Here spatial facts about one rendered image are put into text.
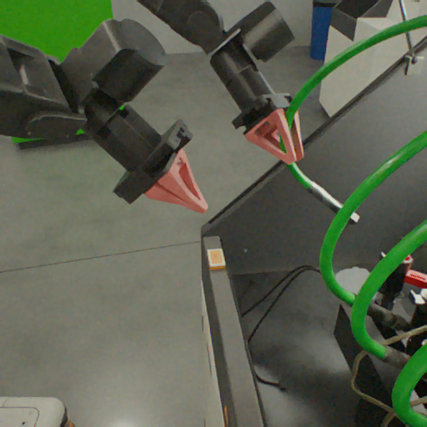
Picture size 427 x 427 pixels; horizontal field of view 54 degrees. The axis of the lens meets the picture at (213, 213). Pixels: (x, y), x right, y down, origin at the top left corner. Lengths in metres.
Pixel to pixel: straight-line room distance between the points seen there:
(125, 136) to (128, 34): 0.10
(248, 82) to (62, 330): 1.66
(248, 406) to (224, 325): 0.15
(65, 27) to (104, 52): 3.25
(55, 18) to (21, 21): 0.24
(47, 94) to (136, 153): 0.11
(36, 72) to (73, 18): 3.24
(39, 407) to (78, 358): 0.49
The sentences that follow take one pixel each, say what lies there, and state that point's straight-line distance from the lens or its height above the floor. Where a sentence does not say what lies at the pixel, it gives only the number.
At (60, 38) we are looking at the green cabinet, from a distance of 3.68.
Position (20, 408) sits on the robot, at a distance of 1.56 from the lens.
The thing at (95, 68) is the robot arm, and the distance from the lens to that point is 0.43.
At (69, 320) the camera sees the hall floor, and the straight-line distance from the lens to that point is 2.14.
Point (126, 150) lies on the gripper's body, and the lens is 0.47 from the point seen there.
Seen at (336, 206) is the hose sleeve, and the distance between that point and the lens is 0.69.
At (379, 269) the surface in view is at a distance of 0.42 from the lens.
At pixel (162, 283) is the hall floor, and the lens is 2.23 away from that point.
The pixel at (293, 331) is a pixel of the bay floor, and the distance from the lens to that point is 0.90.
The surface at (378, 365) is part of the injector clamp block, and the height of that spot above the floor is 0.98.
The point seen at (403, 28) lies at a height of 1.40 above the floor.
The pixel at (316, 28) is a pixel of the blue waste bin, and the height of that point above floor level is 0.42.
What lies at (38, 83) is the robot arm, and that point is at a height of 1.39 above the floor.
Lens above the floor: 1.50
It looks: 33 degrees down
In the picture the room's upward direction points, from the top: straight up
